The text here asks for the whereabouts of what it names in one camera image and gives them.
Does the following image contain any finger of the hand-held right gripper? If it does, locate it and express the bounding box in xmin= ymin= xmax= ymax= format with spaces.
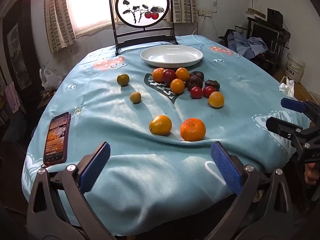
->
xmin=280 ymin=98 xmax=320 ymax=124
xmin=266 ymin=116 xmax=313 ymax=143

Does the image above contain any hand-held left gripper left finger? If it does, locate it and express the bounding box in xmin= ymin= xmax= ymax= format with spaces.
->
xmin=26 ymin=141 xmax=118 ymax=240

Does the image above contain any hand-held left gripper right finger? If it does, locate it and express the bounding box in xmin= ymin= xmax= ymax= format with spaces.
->
xmin=205 ymin=141 xmax=300 ymax=240

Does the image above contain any orange mandarin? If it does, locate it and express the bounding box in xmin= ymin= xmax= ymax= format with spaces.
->
xmin=180 ymin=118 xmax=206 ymax=141
xmin=152 ymin=68 xmax=166 ymax=83

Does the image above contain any yellow orange citrus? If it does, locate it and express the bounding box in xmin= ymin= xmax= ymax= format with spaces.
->
xmin=149 ymin=115 xmax=173 ymax=136

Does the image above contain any small greenish yellow citrus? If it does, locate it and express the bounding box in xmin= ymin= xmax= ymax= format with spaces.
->
xmin=129 ymin=91 xmax=142 ymax=104
xmin=116 ymin=73 xmax=130 ymax=86

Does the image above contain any red cherry tomato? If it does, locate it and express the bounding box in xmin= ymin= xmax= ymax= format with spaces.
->
xmin=190 ymin=86 xmax=203 ymax=99
xmin=203 ymin=86 xmax=216 ymax=98

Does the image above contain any orange tomato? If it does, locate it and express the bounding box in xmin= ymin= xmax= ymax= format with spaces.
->
xmin=175 ymin=67 xmax=190 ymax=82

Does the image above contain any dark red plum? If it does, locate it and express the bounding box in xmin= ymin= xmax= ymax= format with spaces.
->
xmin=162 ymin=69 xmax=177 ymax=84

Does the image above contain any white oval plate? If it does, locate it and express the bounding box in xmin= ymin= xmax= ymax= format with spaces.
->
xmin=140 ymin=45 xmax=203 ymax=68

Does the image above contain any person's right hand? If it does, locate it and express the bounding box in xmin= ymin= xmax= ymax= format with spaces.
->
xmin=304 ymin=163 xmax=320 ymax=186

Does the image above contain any crumpled white tissue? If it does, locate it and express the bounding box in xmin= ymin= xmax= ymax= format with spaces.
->
xmin=279 ymin=77 xmax=295 ymax=97

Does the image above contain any light blue printed tablecloth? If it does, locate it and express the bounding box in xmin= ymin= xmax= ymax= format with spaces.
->
xmin=21 ymin=34 xmax=312 ymax=237

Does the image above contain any white plastic bucket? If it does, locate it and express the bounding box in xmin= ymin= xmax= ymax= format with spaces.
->
xmin=285 ymin=53 xmax=306 ymax=83

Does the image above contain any black smartphone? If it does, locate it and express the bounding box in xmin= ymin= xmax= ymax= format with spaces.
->
xmin=43 ymin=112 xmax=71 ymax=166

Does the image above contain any small orange citrus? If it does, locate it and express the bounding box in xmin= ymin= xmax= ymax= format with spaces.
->
xmin=208 ymin=91 xmax=225 ymax=108
xmin=170 ymin=78 xmax=186 ymax=94

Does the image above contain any black monitor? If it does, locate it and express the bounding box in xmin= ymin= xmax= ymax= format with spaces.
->
xmin=250 ymin=21 xmax=280 ymax=49

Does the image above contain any pile of blue clothes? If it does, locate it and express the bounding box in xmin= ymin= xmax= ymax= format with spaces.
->
xmin=226 ymin=30 xmax=269 ymax=60

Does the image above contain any black box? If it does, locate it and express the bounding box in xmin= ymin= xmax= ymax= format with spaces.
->
xmin=267 ymin=8 xmax=284 ymax=28

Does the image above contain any white plastic bag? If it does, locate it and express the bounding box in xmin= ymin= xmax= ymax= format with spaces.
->
xmin=39 ymin=68 xmax=62 ymax=90

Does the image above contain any pink paper sheet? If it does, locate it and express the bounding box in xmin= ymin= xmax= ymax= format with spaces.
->
xmin=5 ymin=82 xmax=20 ymax=114

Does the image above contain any checked beige curtain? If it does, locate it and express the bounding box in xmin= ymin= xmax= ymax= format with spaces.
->
xmin=164 ymin=0 xmax=200 ymax=23
xmin=44 ymin=0 xmax=77 ymax=54

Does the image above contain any bright window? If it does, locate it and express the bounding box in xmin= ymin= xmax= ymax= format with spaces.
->
xmin=64 ymin=0 xmax=173 ymax=30

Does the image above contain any round painted table screen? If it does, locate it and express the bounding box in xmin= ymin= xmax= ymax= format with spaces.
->
xmin=108 ymin=0 xmax=179 ymax=57

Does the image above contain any dark framed wall picture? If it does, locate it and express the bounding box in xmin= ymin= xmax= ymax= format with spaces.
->
xmin=2 ymin=0 xmax=42 ymax=90

